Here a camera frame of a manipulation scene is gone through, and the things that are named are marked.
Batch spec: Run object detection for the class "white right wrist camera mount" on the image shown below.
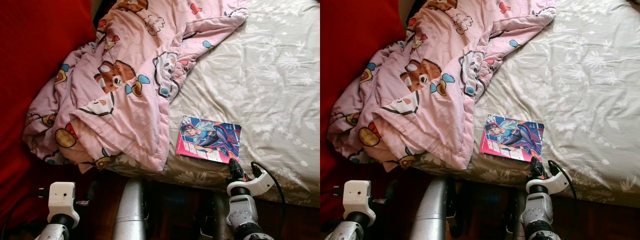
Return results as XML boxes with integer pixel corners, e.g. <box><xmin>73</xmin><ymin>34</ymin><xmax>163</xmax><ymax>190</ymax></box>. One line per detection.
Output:
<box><xmin>525</xmin><ymin>170</ymin><xmax>571</xmax><ymax>196</ymax></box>
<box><xmin>226</xmin><ymin>166</ymin><xmax>275</xmax><ymax>197</ymax></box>

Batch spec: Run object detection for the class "silver robot right leg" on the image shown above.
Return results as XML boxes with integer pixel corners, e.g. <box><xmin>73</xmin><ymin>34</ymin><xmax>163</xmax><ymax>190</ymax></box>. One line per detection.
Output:
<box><xmin>200</xmin><ymin>192</ymin><xmax>228</xmax><ymax>240</ymax></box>

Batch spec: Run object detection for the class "silver robot leg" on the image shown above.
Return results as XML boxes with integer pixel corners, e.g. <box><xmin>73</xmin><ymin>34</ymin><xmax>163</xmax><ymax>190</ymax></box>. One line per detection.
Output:
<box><xmin>409</xmin><ymin>176</ymin><xmax>449</xmax><ymax>240</ymax></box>
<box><xmin>200</xmin><ymin>192</ymin><xmax>228</xmax><ymax>240</ymax></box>
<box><xmin>112</xmin><ymin>177</ymin><xmax>149</xmax><ymax>240</ymax></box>

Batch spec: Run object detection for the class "anime cover magazine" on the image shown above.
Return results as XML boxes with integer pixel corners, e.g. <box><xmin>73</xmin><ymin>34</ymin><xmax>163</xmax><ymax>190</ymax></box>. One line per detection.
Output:
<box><xmin>175</xmin><ymin>116</ymin><xmax>243</xmax><ymax>164</ymax></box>
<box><xmin>479</xmin><ymin>114</ymin><xmax>545</xmax><ymax>163</ymax></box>

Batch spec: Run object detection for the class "pink cartoon print quilt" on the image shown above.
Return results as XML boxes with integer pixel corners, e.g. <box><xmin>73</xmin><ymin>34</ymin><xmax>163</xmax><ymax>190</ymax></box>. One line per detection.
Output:
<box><xmin>22</xmin><ymin>0</ymin><xmax>249</xmax><ymax>173</ymax></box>
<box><xmin>327</xmin><ymin>0</ymin><xmax>557</xmax><ymax>172</ymax></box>

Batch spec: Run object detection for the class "red pillow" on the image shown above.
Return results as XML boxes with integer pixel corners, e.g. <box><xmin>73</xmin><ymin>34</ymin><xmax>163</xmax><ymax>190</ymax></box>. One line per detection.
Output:
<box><xmin>0</xmin><ymin>0</ymin><xmax>97</xmax><ymax>228</ymax></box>
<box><xmin>320</xmin><ymin>0</ymin><xmax>407</xmax><ymax>221</ymax></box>

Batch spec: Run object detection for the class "silver robot left leg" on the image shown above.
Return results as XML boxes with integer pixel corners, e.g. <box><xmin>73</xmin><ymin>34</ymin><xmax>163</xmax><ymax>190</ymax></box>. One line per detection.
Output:
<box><xmin>409</xmin><ymin>176</ymin><xmax>449</xmax><ymax>240</ymax></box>
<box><xmin>112</xmin><ymin>177</ymin><xmax>149</xmax><ymax>240</ymax></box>

